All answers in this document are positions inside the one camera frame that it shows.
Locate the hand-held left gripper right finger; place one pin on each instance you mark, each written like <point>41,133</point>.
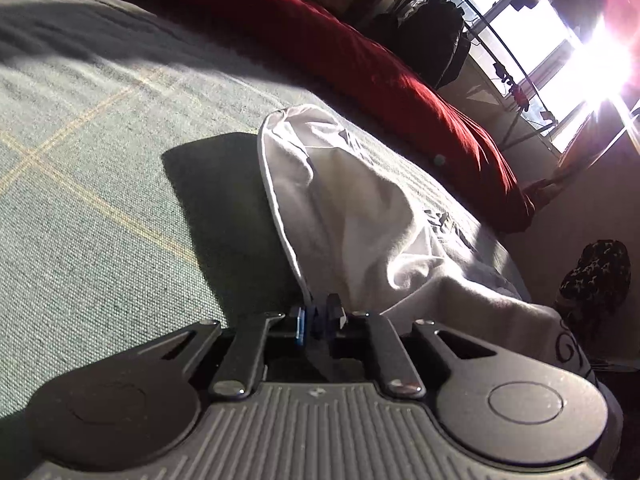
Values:
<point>317,327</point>

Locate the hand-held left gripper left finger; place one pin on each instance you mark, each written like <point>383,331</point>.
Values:
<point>299,327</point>

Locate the white printed t-shirt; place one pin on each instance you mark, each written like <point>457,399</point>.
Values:
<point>360,220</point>

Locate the metal clothes drying rack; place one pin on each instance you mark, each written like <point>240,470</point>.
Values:
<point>520,92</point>

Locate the clothes rack with dark clothes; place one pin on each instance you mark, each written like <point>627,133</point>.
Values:
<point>530,35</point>

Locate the dark star-print garment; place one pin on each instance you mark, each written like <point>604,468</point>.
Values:
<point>595,275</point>

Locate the red quilt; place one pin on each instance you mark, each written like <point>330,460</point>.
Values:
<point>350,45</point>

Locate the red hanging garment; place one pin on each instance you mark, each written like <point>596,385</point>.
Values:
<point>521,96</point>

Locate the black jacket with patch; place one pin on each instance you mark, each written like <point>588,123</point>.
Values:
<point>430,35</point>

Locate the pink curtain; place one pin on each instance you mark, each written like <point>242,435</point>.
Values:
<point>580,145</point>

